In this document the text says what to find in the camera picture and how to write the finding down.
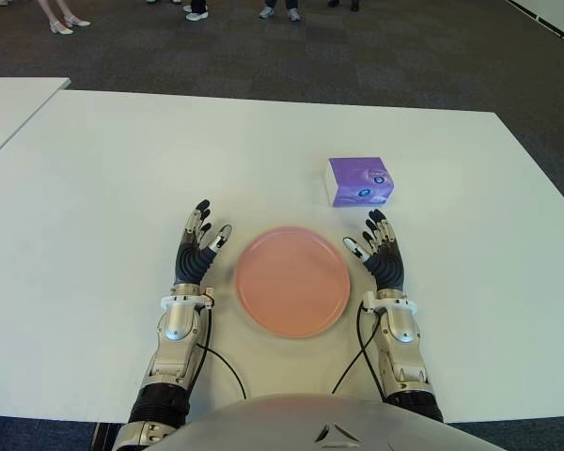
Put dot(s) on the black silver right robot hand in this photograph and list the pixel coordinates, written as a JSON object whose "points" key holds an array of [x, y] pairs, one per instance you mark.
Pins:
{"points": [[387, 270]]}

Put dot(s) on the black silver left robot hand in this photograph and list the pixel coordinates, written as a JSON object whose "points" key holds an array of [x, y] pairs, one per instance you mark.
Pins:
{"points": [[190, 265]]}

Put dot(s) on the purple tissue paper pack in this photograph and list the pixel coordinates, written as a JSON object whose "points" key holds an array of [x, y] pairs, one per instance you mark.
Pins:
{"points": [[357, 178]]}

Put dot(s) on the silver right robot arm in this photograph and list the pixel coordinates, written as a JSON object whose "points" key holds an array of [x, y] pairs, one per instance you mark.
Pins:
{"points": [[402, 324]]}

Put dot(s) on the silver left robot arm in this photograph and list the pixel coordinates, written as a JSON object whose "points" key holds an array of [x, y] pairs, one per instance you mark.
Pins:
{"points": [[178, 319]]}

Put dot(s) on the round pink plate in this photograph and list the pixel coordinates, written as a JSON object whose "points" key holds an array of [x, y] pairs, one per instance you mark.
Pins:
{"points": [[291, 282]]}

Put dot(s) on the silver robot torso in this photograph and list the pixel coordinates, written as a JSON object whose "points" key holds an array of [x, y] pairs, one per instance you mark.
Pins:
{"points": [[286, 423]]}

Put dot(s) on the grey table leg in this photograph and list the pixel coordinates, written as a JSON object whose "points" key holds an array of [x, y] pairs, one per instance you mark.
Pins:
{"points": [[101, 439]]}

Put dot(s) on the white table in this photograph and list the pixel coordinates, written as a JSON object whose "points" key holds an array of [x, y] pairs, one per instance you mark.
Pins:
{"points": [[559, 14], [9, 103]]}

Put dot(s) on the man in blue shirt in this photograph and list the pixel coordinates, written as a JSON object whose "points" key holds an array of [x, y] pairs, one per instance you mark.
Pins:
{"points": [[196, 17]]}

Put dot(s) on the man in plaid shirt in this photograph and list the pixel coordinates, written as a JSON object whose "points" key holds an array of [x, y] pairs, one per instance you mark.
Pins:
{"points": [[268, 11]]}

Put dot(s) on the person in dark shoes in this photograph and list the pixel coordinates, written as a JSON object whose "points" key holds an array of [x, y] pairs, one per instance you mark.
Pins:
{"points": [[355, 4]]}

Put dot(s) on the person wearing white heels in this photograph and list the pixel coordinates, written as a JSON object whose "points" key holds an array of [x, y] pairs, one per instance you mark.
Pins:
{"points": [[61, 29]]}

